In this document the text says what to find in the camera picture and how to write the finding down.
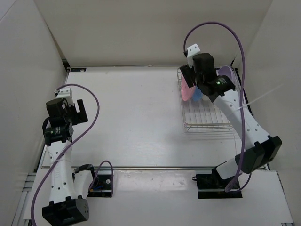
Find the blue plastic plate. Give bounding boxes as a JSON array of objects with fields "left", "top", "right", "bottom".
[{"left": 192, "top": 86, "right": 203, "bottom": 101}]

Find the pink plastic plate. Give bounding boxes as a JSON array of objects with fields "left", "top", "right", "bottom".
[{"left": 181, "top": 79, "right": 196, "bottom": 101}]

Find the white plastic plate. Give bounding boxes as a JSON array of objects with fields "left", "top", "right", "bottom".
[{"left": 202, "top": 95, "right": 211, "bottom": 102}]

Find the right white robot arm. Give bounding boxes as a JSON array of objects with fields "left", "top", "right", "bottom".
[{"left": 180, "top": 53, "right": 282, "bottom": 192}]

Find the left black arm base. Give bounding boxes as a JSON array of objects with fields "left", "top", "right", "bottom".
[{"left": 87, "top": 167, "right": 114, "bottom": 198}]

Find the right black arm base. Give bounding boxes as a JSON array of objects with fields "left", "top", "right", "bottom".
[{"left": 191, "top": 174, "right": 243, "bottom": 199}]

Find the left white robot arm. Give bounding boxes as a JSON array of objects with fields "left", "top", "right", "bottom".
[{"left": 42, "top": 98, "right": 99, "bottom": 226}]

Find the purple plastic plate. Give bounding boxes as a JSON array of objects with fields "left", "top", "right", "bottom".
[{"left": 218, "top": 65, "right": 234, "bottom": 81}]

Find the black label sticker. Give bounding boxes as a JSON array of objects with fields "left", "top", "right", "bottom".
[{"left": 70, "top": 68, "right": 87, "bottom": 72}]

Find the white zip tie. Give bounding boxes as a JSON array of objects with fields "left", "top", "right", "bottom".
[{"left": 236, "top": 83, "right": 284, "bottom": 111}]

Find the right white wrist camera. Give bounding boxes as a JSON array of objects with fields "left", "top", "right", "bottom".
[{"left": 184, "top": 44, "right": 201, "bottom": 58}]

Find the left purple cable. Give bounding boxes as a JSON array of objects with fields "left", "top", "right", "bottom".
[{"left": 31, "top": 83, "right": 100, "bottom": 226}]

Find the metal wire dish rack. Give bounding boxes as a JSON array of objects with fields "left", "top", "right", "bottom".
[{"left": 176, "top": 66, "right": 237, "bottom": 133}]

